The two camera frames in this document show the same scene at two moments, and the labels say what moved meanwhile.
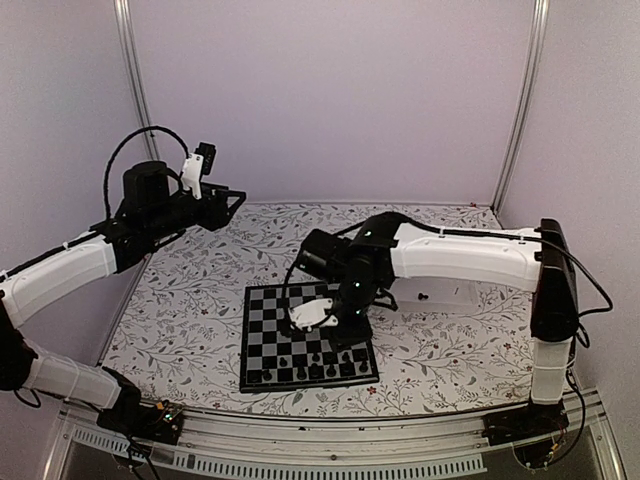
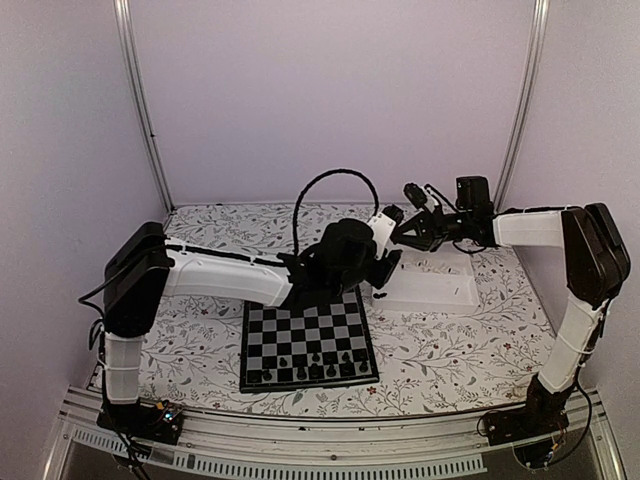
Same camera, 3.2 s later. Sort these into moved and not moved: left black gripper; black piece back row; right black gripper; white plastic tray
Moved: left black gripper; right black gripper
Not moved: white plastic tray; black piece back row
